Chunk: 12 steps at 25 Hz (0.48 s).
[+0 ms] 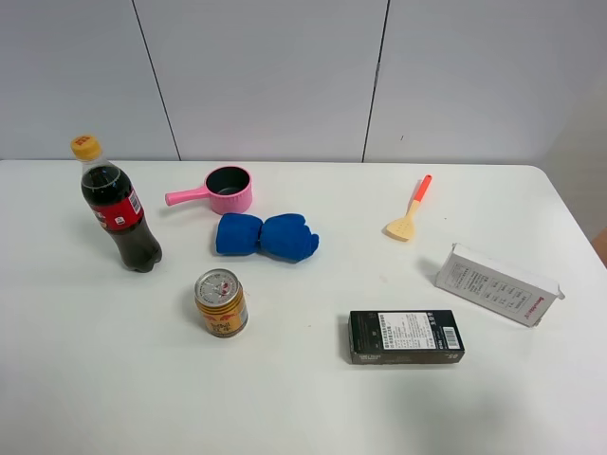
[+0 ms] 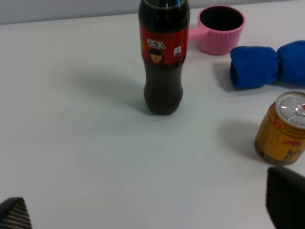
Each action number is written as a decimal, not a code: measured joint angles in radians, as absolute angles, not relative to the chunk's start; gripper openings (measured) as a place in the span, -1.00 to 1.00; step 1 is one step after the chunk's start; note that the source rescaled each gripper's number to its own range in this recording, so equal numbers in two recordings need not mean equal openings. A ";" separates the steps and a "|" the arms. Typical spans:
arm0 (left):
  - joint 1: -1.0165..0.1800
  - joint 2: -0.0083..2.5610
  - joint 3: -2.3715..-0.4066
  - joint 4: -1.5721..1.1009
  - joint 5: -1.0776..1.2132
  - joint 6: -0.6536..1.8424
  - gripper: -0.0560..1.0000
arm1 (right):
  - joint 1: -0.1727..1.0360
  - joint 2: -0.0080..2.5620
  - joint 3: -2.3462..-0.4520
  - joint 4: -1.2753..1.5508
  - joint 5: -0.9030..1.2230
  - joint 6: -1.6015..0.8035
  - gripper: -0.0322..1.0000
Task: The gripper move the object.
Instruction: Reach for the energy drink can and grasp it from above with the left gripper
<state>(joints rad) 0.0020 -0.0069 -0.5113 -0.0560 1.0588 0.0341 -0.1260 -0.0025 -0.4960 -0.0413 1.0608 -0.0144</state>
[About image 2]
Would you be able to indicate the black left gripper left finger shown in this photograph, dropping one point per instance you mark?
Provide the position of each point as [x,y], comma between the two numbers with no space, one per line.
[14,214]

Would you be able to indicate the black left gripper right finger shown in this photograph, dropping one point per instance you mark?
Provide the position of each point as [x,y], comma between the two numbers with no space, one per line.
[285,198]

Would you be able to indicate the gold drink can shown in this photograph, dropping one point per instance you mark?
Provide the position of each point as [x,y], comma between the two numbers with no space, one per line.
[280,139]

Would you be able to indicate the blue rolled towel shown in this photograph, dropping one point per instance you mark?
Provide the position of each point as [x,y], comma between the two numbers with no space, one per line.
[256,66]

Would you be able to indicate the pink toy saucepan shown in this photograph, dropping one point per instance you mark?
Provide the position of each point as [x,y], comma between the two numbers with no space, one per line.
[218,31]

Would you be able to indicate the cola bottle with yellow cap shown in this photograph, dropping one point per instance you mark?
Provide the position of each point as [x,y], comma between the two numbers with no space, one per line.
[164,26]

